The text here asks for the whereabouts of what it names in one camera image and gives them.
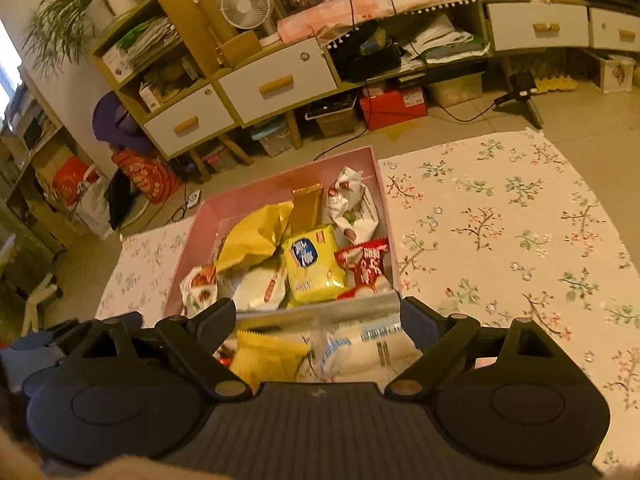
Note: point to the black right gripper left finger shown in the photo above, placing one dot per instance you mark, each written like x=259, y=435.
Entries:
x=194, y=342

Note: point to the orange printed bag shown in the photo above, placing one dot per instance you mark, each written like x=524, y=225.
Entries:
x=151, y=177

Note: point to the green potted plant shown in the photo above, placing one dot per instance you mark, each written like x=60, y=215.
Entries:
x=58, y=32

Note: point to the pink silver cardboard box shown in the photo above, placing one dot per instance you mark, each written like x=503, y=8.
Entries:
x=220, y=214

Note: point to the white nut snack packet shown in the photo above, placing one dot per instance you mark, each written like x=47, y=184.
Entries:
x=199, y=289

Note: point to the small yellow snack bag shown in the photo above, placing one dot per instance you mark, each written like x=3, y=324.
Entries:
x=263, y=358

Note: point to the red white candy packet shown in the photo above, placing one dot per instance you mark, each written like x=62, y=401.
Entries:
x=364, y=265

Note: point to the clear white rice cake packet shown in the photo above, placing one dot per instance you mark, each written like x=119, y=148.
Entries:
x=362, y=351

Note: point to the yellow snack bag plain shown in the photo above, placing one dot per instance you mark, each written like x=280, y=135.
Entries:
x=255, y=238

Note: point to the orange biscuit packet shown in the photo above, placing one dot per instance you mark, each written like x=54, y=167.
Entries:
x=306, y=211

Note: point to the red storage box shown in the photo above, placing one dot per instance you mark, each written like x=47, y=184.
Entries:
x=393, y=107

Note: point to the clear plastic storage bin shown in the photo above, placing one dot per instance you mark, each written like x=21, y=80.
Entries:
x=335, y=116

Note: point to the white desk fan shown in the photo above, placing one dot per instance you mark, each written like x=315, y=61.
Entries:
x=246, y=14

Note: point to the white pecan snack packet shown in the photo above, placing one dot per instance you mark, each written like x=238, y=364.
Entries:
x=351, y=208

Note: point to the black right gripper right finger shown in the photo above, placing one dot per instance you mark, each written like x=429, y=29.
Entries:
x=443, y=343

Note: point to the floral tablecloth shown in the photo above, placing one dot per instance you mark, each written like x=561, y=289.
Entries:
x=502, y=226

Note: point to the black camera on tripod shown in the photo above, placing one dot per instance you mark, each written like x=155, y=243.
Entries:
x=523, y=88

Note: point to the wooden cabinet with white drawers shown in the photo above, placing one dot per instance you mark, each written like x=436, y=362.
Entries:
x=187, y=76

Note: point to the yellow cracker bag blue logo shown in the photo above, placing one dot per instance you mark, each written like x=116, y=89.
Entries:
x=313, y=273

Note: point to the purple plush toy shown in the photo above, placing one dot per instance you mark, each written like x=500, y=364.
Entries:
x=112, y=123

